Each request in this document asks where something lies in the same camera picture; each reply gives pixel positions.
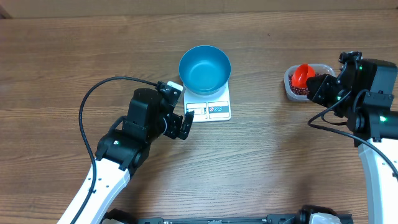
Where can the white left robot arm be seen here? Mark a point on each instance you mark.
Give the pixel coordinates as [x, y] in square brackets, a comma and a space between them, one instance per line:
[124, 149]

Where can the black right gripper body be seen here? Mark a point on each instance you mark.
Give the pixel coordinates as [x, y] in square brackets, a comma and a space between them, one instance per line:
[326, 91]

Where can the red beans in container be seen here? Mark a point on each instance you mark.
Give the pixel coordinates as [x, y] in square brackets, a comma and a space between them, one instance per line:
[296, 90]

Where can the blue metal bowl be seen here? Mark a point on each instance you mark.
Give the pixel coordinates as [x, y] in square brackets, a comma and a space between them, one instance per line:
[204, 69]

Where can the red scoop with blue handle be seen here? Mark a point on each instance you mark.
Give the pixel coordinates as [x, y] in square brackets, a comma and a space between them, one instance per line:
[301, 75]

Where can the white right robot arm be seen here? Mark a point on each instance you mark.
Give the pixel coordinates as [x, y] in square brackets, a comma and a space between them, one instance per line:
[362, 93]

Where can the white digital kitchen scale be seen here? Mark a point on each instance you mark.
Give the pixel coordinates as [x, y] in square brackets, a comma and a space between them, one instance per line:
[208, 108]

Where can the clear plastic bean container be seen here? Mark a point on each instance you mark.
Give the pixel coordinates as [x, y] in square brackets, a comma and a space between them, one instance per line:
[300, 95]

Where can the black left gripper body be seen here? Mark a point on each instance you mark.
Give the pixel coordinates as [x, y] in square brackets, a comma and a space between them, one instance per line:
[168, 126]

